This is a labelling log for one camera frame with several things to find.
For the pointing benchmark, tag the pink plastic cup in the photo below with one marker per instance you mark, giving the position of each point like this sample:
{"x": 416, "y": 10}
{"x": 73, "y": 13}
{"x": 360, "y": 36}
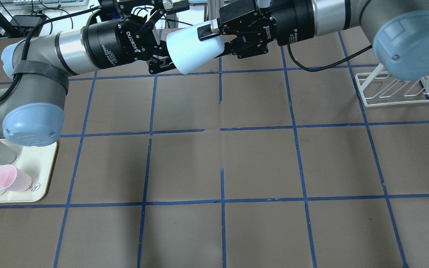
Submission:
{"x": 13, "y": 179}

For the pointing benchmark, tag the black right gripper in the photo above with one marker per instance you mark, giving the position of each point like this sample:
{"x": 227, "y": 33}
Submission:
{"x": 288, "y": 25}

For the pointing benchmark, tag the cream serving tray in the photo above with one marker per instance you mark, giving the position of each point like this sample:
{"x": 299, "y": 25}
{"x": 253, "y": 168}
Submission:
{"x": 38, "y": 163}

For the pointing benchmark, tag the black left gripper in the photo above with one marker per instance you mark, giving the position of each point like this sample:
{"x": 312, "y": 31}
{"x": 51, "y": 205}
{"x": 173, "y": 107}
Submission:
{"x": 104, "y": 44}

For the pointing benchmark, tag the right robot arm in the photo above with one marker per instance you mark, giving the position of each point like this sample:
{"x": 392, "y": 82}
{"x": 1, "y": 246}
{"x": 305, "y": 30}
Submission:
{"x": 398, "y": 30}

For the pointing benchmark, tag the light blue plastic cup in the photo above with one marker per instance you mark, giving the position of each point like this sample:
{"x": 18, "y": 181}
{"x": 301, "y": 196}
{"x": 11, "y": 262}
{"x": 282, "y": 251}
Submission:
{"x": 187, "y": 52}

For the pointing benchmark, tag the white wire cup rack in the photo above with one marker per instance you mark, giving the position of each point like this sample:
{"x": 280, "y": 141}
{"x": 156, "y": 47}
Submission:
{"x": 380, "y": 88}

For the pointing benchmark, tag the aluminium frame post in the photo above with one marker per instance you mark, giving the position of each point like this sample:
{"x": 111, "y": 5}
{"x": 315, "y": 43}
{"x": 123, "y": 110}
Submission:
{"x": 213, "y": 8}

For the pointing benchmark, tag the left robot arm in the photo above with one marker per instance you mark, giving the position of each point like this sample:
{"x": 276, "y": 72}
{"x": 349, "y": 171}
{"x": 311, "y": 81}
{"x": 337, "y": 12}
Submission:
{"x": 32, "y": 107}

